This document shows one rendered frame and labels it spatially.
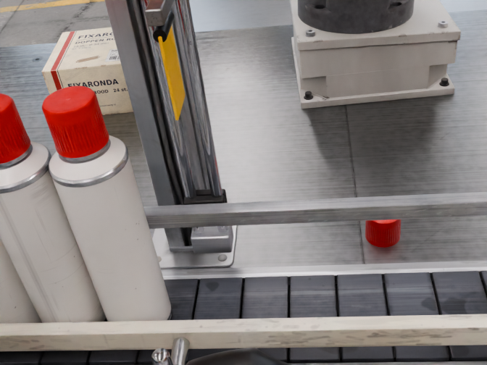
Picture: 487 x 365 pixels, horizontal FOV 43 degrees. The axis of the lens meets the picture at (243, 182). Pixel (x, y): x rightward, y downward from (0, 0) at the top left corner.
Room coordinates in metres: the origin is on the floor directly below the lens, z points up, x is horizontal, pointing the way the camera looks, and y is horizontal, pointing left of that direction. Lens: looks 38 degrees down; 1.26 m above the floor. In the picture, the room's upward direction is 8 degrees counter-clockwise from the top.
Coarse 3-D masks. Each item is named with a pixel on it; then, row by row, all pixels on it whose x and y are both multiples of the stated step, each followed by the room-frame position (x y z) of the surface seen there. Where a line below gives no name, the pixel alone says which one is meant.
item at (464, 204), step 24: (480, 192) 0.33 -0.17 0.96; (168, 216) 0.36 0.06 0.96; (192, 216) 0.35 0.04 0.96; (216, 216) 0.35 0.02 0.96; (240, 216) 0.35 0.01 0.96; (264, 216) 0.35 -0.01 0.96; (288, 216) 0.34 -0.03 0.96; (312, 216) 0.34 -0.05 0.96; (336, 216) 0.34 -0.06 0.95; (360, 216) 0.34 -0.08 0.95; (384, 216) 0.33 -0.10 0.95; (408, 216) 0.33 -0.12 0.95; (432, 216) 0.33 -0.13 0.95; (456, 216) 0.32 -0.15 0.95
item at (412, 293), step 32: (192, 288) 0.36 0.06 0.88; (224, 288) 0.35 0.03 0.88; (256, 288) 0.35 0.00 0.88; (288, 288) 0.35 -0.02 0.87; (320, 288) 0.34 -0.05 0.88; (352, 288) 0.33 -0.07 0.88; (384, 288) 0.33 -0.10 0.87; (416, 288) 0.32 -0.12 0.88; (448, 288) 0.32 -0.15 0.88; (480, 288) 0.31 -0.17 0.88; (0, 352) 0.32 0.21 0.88; (32, 352) 0.31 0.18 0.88; (64, 352) 0.31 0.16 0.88; (96, 352) 0.30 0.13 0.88; (128, 352) 0.30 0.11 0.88; (192, 352) 0.29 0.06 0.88; (288, 352) 0.28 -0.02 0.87; (320, 352) 0.28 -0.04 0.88; (352, 352) 0.27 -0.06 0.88; (384, 352) 0.27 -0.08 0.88; (416, 352) 0.26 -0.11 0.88; (448, 352) 0.26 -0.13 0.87; (480, 352) 0.26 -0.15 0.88
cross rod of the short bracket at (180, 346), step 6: (174, 342) 0.28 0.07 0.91; (180, 342) 0.28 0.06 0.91; (186, 342) 0.28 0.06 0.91; (174, 348) 0.27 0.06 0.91; (180, 348) 0.27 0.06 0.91; (186, 348) 0.27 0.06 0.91; (174, 354) 0.27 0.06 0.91; (180, 354) 0.27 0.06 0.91; (186, 354) 0.27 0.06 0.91; (174, 360) 0.26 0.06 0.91; (180, 360) 0.26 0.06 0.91; (186, 360) 0.27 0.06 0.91
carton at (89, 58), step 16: (64, 32) 0.88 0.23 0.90; (80, 32) 0.87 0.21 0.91; (96, 32) 0.86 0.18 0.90; (64, 48) 0.82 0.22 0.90; (80, 48) 0.81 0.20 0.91; (96, 48) 0.80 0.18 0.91; (112, 48) 0.80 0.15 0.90; (48, 64) 0.77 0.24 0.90; (64, 64) 0.77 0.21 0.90; (80, 64) 0.76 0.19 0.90; (96, 64) 0.75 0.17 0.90; (112, 64) 0.75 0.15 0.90; (48, 80) 0.75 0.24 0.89; (64, 80) 0.75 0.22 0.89; (80, 80) 0.75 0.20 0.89; (96, 80) 0.75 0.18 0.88; (112, 80) 0.75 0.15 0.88; (96, 96) 0.75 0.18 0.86; (112, 96) 0.75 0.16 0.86; (128, 96) 0.75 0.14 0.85; (112, 112) 0.75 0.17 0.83
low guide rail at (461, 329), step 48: (0, 336) 0.30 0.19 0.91; (48, 336) 0.30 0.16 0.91; (96, 336) 0.29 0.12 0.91; (144, 336) 0.29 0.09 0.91; (192, 336) 0.28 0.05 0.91; (240, 336) 0.28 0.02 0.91; (288, 336) 0.27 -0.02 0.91; (336, 336) 0.27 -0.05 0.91; (384, 336) 0.26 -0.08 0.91; (432, 336) 0.26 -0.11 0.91; (480, 336) 0.25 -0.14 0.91
